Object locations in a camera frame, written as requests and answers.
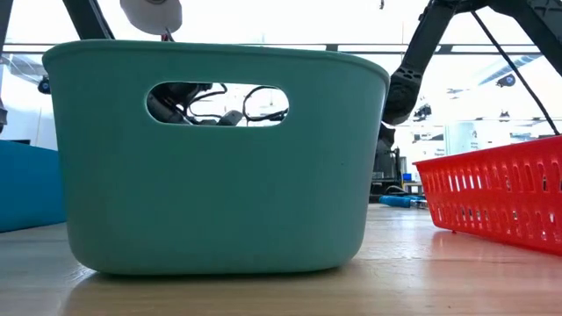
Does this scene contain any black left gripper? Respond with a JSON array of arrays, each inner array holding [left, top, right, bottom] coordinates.
[[148, 83, 213, 126]]

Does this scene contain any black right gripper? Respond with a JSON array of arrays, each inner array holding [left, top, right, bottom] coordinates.
[[378, 125, 396, 150]]

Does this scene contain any dark background machine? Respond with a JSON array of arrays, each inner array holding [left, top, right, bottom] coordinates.
[[371, 147, 407, 204]]

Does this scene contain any red mesh plastic basket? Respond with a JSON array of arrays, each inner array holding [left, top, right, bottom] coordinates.
[[412, 134, 562, 257]]

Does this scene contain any teal plastic bin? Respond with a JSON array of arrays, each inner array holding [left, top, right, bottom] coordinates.
[[42, 39, 391, 276]]

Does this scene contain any dark blue plastic bin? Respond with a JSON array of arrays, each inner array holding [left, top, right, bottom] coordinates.
[[0, 139, 68, 233]]

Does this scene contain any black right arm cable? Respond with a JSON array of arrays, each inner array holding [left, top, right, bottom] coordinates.
[[470, 9, 562, 136]]

